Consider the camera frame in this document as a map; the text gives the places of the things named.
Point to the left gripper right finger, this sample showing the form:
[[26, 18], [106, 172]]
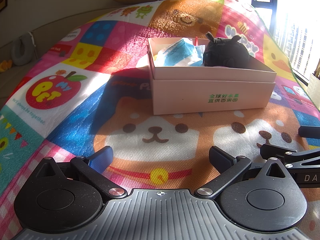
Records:
[[221, 160]]

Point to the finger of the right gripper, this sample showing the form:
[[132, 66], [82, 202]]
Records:
[[312, 132], [268, 151]]

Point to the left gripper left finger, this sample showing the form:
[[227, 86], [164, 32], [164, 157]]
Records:
[[101, 160]]

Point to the colourful cartoon play mat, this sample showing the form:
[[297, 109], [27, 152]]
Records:
[[92, 89]]

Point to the pink cardboard box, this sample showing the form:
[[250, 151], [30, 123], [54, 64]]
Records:
[[186, 89]]

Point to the black plush toy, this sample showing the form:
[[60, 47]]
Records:
[[225, 52]]

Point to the blue white tissue pack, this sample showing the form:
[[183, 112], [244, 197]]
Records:
[[182, 53]]

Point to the orange plush toy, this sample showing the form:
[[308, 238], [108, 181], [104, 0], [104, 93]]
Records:
[[5, 65]]

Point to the grey neck pillow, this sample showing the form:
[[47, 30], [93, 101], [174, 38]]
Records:
[[22, 49]]

